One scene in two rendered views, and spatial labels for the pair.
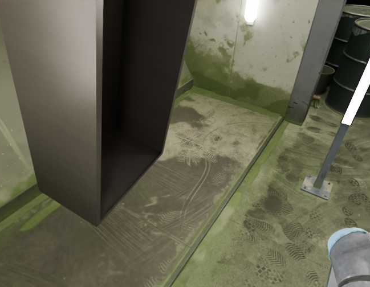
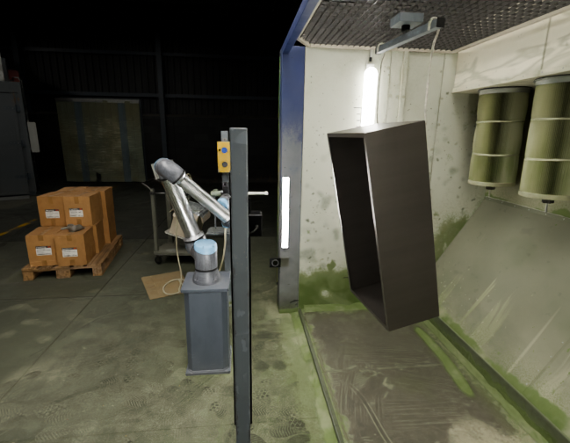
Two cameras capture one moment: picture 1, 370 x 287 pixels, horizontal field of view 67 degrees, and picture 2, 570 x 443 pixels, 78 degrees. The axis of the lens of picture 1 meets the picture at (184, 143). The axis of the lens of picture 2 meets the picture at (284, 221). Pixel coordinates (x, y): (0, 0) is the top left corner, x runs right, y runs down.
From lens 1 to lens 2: 2.89 m
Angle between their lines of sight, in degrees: 117
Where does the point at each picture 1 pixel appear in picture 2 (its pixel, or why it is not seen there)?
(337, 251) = not seen: hidden behind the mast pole
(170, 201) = (375, 392)
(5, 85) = (525, 273)
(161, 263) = (328, 355)
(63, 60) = (349, 187)
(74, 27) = (342, 173)
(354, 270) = not seen: hidden behind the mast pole
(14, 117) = (500, 292)
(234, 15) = not seen: outside the picture
